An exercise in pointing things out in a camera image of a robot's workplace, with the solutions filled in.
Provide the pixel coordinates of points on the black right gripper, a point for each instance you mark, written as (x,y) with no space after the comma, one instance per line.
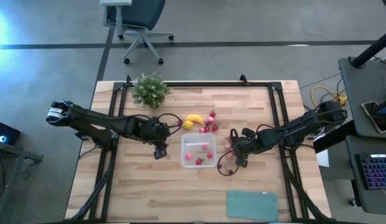
(247,143)

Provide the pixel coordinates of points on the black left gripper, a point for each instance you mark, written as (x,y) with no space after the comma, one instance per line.
(150,130)

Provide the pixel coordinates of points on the yellow toy lemon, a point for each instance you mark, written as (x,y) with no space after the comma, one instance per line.
(187,125)

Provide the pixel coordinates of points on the yellow toy banana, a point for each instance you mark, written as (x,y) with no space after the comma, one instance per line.
(195,118)

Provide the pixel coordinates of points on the clear plastic tupperware container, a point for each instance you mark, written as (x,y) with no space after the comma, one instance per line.
(192,140)

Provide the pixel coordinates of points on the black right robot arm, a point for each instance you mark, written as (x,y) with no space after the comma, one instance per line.
(292,129)

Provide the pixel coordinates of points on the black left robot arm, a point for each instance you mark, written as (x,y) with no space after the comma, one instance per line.
(96,119)

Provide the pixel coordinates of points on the green plant in black pot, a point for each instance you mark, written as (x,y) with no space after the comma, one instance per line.
(150,91)

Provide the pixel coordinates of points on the teal folded cloth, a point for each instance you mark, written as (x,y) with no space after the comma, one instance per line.
(251,205)

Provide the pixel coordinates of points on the white paper sheet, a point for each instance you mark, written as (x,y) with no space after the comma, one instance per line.
(322,158)

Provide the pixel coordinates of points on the dark office swivel chair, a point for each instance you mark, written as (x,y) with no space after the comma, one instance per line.
(136,12)

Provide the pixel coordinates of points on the dark grey side desk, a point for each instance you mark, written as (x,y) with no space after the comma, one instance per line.
(360,87)
(355,186)

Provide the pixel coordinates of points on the black tablet device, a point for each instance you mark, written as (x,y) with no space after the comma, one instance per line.
(376,116)

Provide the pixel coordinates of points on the backlit computer keyboard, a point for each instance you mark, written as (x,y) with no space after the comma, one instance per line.
(377,172)

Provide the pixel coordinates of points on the dark metal side stand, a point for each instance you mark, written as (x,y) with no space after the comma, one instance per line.
(12,151)

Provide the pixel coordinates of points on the dark laptop computer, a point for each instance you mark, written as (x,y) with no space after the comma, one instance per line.
(6,133)

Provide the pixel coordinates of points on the black metal pole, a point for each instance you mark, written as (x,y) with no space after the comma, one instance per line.
(371,49)

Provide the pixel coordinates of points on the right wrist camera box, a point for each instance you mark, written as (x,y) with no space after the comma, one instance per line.
(242,161)

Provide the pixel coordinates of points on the black aluminium table frame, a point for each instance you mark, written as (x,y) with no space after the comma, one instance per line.
(211,84)

